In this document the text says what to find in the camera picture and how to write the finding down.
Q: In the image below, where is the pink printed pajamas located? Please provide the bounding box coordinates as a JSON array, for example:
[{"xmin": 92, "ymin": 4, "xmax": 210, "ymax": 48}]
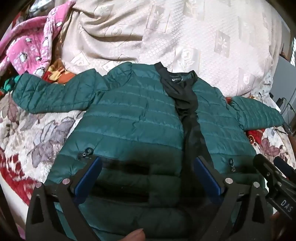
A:
[{"xmin": 0, "ymin": 0, "xmax": 77, "ymax": 78}]

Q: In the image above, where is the beige embossed bed cover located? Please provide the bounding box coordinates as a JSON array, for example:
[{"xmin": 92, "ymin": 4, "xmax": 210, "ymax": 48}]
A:
[{"xmin": 60, "ymin": 0, "xmax": 284, "ymax": 98}]

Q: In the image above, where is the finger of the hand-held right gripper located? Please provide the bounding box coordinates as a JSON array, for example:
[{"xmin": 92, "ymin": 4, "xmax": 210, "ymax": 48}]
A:
[
  {"xmin": 274, "ymin": 157, "xmax": 296, "ymax": 180},
  {"xmin": 253, "ymin": 153, "xmax": 285, "ymax": 186}
]

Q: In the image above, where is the black cable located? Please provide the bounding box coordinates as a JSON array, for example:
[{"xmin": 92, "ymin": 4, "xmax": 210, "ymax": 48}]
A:
[{"xmin": 258, "ymin": 91, "xmax": 296, "ymax": 136}]

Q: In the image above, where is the small floral bed sheet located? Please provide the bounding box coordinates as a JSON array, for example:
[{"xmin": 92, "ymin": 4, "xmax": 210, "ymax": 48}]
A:
[{"xmin": 257, "ymin": 67, "xmax": 281, "ymax": 109}]

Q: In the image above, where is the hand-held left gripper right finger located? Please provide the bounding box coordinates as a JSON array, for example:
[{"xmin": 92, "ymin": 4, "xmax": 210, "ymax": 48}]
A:
[{"xmin": 194, "ymin": 156, "xmax": 273, "ymax": 241}]

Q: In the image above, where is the person's left hand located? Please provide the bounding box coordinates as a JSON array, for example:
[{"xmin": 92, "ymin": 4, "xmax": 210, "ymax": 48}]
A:
[{"xmin": 122, "ymin": 228, "xmax": 146, "ymax": 241}]

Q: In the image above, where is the grey cabinet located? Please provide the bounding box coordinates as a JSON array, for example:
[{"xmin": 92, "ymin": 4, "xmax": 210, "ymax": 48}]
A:
[{"xmin": 275, "ymin": 56, "xmax": 296, "ymax": 109}]

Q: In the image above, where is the green knit cloth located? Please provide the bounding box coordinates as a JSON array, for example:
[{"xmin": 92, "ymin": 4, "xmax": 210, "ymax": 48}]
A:
[{"xmin": 0, "ymin": 76, "xmax": 22, "ymax": 93}]

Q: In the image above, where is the green quilted jacket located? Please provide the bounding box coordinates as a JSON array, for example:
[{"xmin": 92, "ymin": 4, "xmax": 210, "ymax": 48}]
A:
[{"xmin": 11, "ymin": 61, "xmax": 285, "ymax": 241}]

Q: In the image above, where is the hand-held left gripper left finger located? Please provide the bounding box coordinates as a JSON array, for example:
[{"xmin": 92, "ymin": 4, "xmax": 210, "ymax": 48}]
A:
[{"xmin": 25, "ymin": 156, "xmax": 102, "ymax": 241}]

